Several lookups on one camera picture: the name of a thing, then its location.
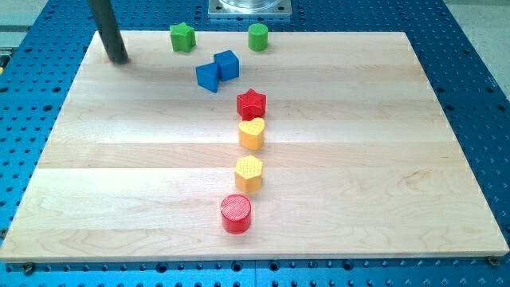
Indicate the yellow hexagon block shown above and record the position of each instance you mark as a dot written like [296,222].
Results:
[248,173]

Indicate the blue perforated metal table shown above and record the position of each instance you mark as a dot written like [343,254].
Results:
[42,69]

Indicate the light wooden board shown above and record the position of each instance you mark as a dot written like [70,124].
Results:
[359,160]

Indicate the blue triangle block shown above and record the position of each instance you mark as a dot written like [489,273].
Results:
[208,76]

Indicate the blue cube block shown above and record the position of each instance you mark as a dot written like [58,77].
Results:
[228,64]

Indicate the red star block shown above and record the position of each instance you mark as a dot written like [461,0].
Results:
[251,104]

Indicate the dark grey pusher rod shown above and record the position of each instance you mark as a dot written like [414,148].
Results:
[109,31]

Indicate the green cylinder block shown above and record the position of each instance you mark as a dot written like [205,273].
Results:
[258,35]

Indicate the green star block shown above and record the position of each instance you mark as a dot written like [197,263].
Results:
[182,37]

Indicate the yellow heart block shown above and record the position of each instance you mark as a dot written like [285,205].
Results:
[251,133]

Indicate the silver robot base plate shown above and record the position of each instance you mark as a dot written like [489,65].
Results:
[249,7]

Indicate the red cylinder block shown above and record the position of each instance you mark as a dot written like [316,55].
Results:
[236,214]

